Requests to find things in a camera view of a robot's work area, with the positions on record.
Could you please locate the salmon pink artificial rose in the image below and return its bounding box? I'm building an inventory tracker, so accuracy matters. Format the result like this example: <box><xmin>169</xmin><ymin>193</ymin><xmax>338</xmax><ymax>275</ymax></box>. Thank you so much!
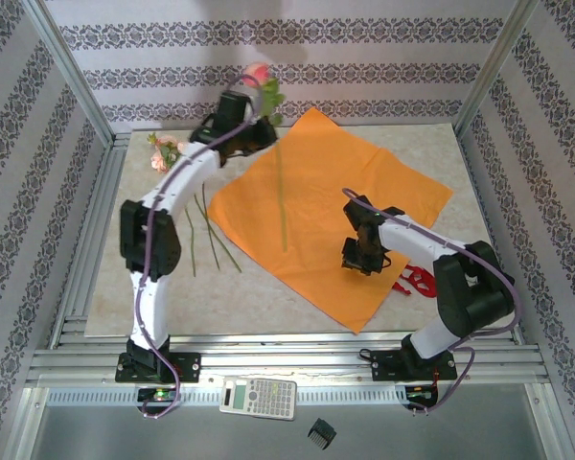
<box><xmin>241</xmin><ymin>61</ymin><xmax>289</xmax><ymax>254</ymax></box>

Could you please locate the red ribbon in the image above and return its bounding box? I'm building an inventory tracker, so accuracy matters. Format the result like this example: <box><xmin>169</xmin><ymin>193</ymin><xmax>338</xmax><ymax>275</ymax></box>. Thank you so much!
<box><xmin>391</xmin><ymin>262</ymin><xmax>437</xmax><ymax>299</ymax></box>

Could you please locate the orange wrapping paper sheet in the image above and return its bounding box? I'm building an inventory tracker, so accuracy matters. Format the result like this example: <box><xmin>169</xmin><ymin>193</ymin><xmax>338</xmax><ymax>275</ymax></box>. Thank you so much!
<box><xmin>205</xmin><ymin>106</ymin><xmax>455</xmax><ymax>335</ymax></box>

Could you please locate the pale peach artificial rose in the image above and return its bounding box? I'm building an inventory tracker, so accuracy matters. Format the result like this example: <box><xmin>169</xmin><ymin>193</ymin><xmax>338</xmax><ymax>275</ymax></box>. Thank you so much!
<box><xmin>147</xmin><ymin>132</ymin><xmax>220</xmax><ymax>270</ymax></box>

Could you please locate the white scientific calculator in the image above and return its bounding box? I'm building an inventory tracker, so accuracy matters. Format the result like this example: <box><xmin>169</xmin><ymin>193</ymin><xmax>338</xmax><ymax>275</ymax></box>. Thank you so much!
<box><xmin>218</xmin><ymin>377</ymin><xmax>298</xmax><ymax>422</ymax></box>

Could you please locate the black plastic comb attachment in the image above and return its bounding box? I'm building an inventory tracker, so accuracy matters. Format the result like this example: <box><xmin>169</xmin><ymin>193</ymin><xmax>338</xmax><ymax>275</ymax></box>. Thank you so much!
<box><xmin>307</xmin><ymin>417</ymin><xmax>337</xmax><ymax>450</ymax></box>

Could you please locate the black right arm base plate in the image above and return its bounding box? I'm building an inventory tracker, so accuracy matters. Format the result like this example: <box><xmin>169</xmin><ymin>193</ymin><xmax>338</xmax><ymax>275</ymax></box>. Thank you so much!
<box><xmin>371</xmin><ymin>349</ymin><xmax>457</xmax><ymax>383</ymax></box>

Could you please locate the aluminium profile frame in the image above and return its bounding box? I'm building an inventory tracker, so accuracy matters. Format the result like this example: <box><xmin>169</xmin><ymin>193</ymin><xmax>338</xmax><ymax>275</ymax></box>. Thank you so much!
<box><xmin>2</xmin><ymin>0</ymin><xmax>574</xmax><ymax>460</ymax></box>

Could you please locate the slotted metal cable duct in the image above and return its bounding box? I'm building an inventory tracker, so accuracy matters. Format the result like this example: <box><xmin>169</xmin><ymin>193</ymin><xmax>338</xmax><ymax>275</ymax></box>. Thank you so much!
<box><xmin>45</xmin><ymin>386</ymin><xmax>531</xmax><ymax>406</ymax></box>

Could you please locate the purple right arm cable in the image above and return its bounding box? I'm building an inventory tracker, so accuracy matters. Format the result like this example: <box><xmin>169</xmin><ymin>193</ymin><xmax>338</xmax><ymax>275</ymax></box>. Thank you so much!
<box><xmin>341</xmin><ymin>187</ymin><xmax>522</xmax><ymax>417</ymax></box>

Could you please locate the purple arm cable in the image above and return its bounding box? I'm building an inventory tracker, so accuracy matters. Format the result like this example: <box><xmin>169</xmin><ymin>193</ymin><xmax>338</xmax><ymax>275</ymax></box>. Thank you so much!
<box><xmin>132</xmin><ymin>71</ymin><xmax>275</xmax><ymax>422</ymax></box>
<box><xmin>341</xmin><ymin>187</ymin><xmax>522</xmax><ymax>417</ymax></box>

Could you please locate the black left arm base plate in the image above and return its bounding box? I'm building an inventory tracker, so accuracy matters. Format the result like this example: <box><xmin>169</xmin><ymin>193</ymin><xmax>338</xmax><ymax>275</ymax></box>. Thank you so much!
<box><xmin>114</xmin><ymin>352</ymin><xmax>202</xmax><ymax>384</ymax></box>

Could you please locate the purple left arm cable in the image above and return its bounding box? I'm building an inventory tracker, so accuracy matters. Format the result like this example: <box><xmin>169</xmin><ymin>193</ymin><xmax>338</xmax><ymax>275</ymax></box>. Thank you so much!
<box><xmin>132</xmin><ymin>71</ymin><xmax>275</xmax><ymax>422</ymax></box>

